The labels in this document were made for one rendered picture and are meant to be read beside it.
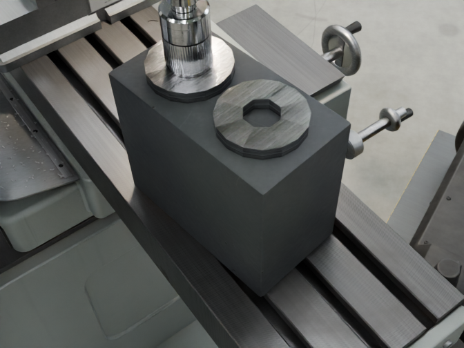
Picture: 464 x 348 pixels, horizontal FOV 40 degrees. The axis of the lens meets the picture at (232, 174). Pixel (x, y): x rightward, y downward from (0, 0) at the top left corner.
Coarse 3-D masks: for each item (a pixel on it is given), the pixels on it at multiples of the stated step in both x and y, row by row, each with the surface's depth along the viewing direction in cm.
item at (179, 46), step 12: (204, 24) 58; (168, 36) 59; (180, 36) 58; (192, 36) 58; (204, 36) 59; (168, 48) 60; (180, 48) 59; (192, 48) 59; (204, 48) 60; (168, 60) 62; (180, 60) 61; (192, 60) 61; (204, 60) 61; (180, 72) 62; (192, 72) 62
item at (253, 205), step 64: (128, 64) 66; (256, 64) 65; (128, 128) 69; (192, 128) 60; (256, 128) 58; (320, 128) 59; (192, 192) 66; (256, 192) 55; (320, 192) 64; (256, 256) 63
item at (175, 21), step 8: (200, 0) 59; (160, 8) 58; (168, 8) 58; (200, 8) 58; (208, 8) 58; (160, 16) 58; (168, 16) 58; (176, 16) 58; (184, 16) 57; (192, 16) 57; (200, 16) 58; (208, 16) 58; (168, 24) 58; (176, 24) 57; (184, 24) 57; (192, 24) 57; (200, 24) 58
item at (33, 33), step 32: (0, 0) 93; (32, 0) 91; (64, 0) 93; (96, 0) 96; (128, 0) 100; (160, 0) 102; (0, 32) 90; (32, 32) 93; (64, 32) 96; (0, 64) 92
